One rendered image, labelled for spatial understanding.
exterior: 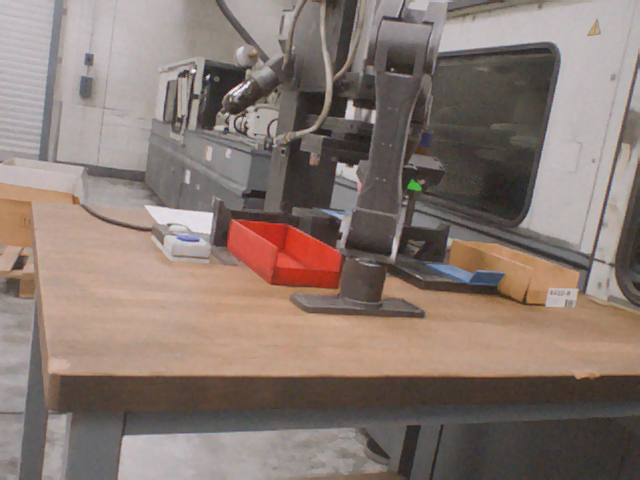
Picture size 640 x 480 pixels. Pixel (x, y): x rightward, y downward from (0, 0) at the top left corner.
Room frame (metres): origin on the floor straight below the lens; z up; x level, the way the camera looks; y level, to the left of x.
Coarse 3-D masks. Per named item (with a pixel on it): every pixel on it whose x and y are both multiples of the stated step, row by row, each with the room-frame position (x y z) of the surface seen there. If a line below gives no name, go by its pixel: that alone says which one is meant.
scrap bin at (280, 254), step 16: (240, 224) 1.21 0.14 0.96; (256, 224) 1.27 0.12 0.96; (272, 224) 1.29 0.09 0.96; (240, 240) 1.19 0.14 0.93; (256, 240) 1.12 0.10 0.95; (272, 240) 1.29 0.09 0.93; (288, 240) 1.29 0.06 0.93; (304, 240) 1.22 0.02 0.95; (240, 256) 1.18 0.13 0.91; (256, 256) 1.10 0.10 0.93; (272, 256) 1.04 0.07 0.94; (288, 256) 1.27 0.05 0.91; (304, 256) 1.21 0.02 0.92; (320, 256) 1.15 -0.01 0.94; (336, 256) 1.10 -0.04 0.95; (256, 272) 1.09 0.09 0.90; (272, 272) 1.03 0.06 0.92; (288, 272) 1.04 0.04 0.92; (304, 272) 1.05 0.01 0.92; (320, 272) 1.07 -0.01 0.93; (336, 272) 1.08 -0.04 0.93; (336, 288) 1.08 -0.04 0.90
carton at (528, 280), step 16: (464, 256) 1.39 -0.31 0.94; (480, 256) 1.34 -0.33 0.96; (496, 256) 1.30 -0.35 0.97; (512, 256) 1.42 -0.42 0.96; (528, 256) 1.38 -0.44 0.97; (512, 272) 1.25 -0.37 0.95; (528, 272) 1.21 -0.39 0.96; (544, 272) 1.33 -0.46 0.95; (560, 272) 1.29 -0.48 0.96; (576, 272) 1.26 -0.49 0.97; (512, 288) 1.24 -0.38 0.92; (528, 288) 1.21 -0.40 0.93; (544, 288) 1.32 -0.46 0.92; (560, 288) 1.24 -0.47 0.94; (528, 304) 1.21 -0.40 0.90; (544, 304) 1.23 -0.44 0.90; (560, 304) 1.25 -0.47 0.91
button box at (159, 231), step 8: (88, 208) 1.42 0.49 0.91; (96, 216) 1.36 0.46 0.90; (104, 216) 1.35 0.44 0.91; (120, 224) 1.31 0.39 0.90; (128, 224) 1.31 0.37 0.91; (152, 224) 1.24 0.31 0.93; (160, 224) 1.24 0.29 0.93; (152, 232) 1.24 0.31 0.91; (160, 232) 1.18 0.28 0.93; (168, 232) 1.17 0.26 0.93; (176, 232) 1.18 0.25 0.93; (184, 232) 1.19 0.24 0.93; (192, 232) 1.21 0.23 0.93; (160, 240) 1.17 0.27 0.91; (160, 248) 1.16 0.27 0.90
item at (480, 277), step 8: (432, 264) 1.34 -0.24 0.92; (448, 272) 1.28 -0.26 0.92; (456, 272) 1.29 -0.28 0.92; (464, 272) 1.31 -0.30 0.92; (480, 272) 1.21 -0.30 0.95; (488, 272) 1.22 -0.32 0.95; (496, 272) 1.23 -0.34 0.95; (504, 272) 1.24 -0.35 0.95; (464, 280) 1.23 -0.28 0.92; (472, 280) 1.21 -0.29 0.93; (480, 280) 1.22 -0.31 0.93; (488, 280) 1.23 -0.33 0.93; (496, 280) 1.24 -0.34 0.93
